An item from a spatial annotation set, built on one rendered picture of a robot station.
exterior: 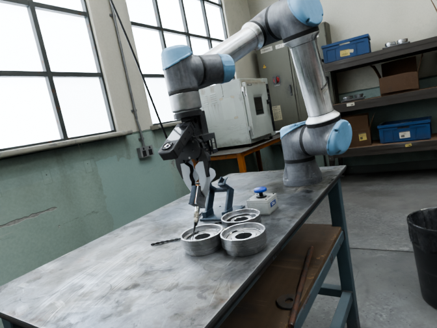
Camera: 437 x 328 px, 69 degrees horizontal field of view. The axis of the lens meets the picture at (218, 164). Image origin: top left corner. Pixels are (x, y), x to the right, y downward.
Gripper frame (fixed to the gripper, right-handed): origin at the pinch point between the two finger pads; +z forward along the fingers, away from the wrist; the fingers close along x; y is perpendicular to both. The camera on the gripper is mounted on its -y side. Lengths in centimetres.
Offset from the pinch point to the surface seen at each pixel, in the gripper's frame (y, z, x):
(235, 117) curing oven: 212, -15, 92
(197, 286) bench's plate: -18.9, 13.2, -9.0
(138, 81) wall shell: 154, -61, 149
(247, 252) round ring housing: -6.0, 12.4, -13.8
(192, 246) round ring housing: -8.4, 10.5, -1.2
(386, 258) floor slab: 154, 93, -28
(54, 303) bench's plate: -30.9, 13.2, 18.3
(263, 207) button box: 19.5, 11.0, -7.7
